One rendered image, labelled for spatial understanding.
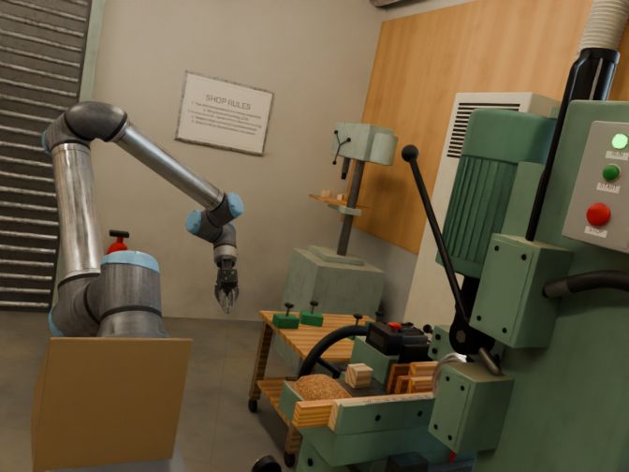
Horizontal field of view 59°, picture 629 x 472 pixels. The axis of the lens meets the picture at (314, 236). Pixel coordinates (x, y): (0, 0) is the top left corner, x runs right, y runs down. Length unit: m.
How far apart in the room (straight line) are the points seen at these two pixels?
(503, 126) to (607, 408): 0.49
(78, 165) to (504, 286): 1.35
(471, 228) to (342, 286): 2.41
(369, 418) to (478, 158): 0.51
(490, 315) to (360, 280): 2.63
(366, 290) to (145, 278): 2.22
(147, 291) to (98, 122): 0.61
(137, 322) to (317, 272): 2.05
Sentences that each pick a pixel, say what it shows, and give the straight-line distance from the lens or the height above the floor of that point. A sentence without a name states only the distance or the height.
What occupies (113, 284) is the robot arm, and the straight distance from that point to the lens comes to 1.48.
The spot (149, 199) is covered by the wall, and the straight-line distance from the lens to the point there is 3.92.
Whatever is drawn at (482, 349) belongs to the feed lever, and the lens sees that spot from 0.95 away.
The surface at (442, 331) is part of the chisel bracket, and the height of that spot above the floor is 1.06.
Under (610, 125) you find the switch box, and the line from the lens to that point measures 0.83.
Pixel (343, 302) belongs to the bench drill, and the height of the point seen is 0.49.
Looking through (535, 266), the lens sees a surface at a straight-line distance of 0.83.
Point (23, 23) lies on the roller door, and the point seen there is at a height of 1.74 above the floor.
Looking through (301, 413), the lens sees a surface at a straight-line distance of 1.00.
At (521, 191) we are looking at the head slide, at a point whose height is 1.37.
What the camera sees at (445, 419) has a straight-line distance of 0.94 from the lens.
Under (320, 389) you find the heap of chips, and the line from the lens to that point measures 1.10.
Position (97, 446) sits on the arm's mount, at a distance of 1.47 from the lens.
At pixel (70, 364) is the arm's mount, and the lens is 1.36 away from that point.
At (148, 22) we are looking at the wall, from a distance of 3.90.
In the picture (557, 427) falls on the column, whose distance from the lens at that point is 0.93.
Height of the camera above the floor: 1.37
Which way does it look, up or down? 9 degrees down
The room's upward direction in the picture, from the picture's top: 11 degrees clockwise
